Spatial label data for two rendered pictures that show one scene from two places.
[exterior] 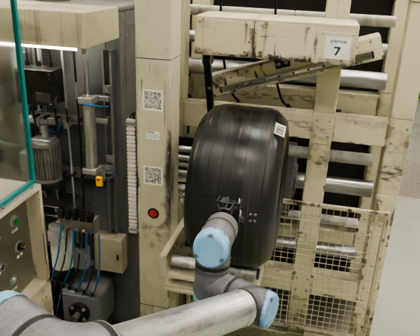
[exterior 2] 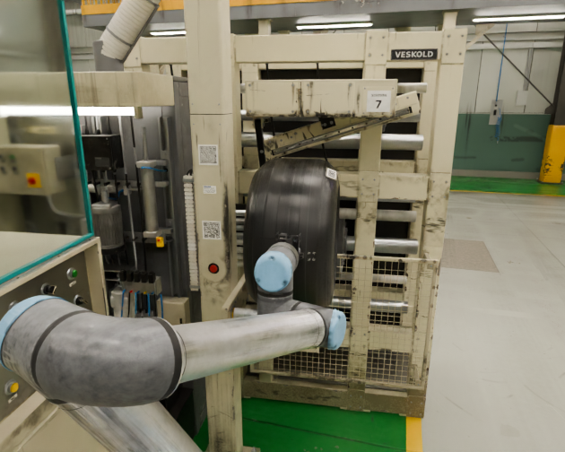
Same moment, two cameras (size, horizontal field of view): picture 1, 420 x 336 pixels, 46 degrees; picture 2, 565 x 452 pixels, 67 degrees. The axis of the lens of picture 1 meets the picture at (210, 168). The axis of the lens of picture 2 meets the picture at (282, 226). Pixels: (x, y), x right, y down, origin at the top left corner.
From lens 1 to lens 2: 0.27 m
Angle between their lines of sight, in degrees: 6
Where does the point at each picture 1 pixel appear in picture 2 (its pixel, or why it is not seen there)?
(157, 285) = not seen: hidden behind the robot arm
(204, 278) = (267, 304)
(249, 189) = (306, 228)
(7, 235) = (64, 287)
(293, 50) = (338, 106)
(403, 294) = (451, 350)
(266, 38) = (312, 96)
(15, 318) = (49, 314)
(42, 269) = not seen: hidden behind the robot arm
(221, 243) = (283, 265)
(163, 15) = (214, 71)
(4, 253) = not seen: hidden behind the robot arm
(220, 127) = (274, 174)
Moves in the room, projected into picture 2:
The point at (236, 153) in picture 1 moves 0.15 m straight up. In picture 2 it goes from (291, 195) to (291, 151)
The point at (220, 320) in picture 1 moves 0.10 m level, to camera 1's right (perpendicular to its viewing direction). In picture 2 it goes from (288, 332) to (339, 331)
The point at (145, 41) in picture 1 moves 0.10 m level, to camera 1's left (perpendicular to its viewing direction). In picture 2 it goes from (198, 97) to (170, 97)
